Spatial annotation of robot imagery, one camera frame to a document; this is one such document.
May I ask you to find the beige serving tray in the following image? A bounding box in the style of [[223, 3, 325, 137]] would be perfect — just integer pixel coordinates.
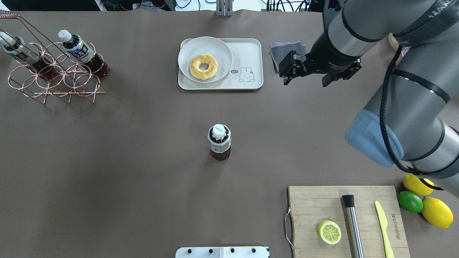
[[178, 36, 264, 90]]

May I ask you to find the tea bottle far rack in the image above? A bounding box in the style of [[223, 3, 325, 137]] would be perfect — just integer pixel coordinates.
[[58, 29, 110, 78]]

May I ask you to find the yellow lemon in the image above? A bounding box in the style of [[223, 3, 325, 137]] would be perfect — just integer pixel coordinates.
[[421, 197, 454, 229], [403, 173, 434, 196]]

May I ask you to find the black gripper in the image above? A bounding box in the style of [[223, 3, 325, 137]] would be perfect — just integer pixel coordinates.
[[279, 51, 312, 86]]

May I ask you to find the tea bottle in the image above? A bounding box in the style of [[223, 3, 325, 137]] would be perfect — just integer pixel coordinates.
[[207, 124, 232, 161], [0, 32, 58, 81]]

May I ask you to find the white camera pole base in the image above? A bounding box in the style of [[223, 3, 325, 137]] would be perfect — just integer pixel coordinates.
[[175, 245, 270, 258]]

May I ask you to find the yellow lemon right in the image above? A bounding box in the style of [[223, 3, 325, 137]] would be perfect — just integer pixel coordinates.
[[421, 197, 454, 229]]

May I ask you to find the white plate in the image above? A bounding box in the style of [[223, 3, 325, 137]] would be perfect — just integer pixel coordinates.
[[178, 37, 233, 83]]

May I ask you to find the yellow lemon left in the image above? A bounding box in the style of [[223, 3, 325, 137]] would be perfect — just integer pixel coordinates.
[[403, 173, 434, 196]]

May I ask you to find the copper wire bottle rack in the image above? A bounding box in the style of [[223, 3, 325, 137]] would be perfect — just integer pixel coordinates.
[[1, 10, 110, 104]]

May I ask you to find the grey folded cloth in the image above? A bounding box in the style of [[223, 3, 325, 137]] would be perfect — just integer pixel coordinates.
[[269, 42, 307, 74]]

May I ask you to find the yellow plastic knife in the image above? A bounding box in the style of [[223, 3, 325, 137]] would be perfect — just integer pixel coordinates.
[[374, 201, 395, 258]]

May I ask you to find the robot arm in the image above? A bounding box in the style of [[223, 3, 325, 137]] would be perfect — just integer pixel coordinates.
[[277, 0, 458, 196]]

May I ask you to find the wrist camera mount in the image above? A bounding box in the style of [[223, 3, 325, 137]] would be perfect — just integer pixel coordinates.
[[322, 58, 362, 87]]

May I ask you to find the green lime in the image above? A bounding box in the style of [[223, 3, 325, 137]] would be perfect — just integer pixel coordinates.
[[397, 191, 423, 213]]

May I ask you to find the wooden cutting board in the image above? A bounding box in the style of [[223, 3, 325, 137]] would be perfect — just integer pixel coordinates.
[[288, 186, 410, 258]]

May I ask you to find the half lemon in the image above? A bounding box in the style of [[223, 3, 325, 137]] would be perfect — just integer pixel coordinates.
[[318, 220, 342, 245]]

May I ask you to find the yellow donut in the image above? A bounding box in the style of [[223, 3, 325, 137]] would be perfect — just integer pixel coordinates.
[[189, 54, 219, 80]]

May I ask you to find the aluminium frame post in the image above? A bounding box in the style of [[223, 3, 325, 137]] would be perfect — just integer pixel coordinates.
[[215, 0, 233, 17]]

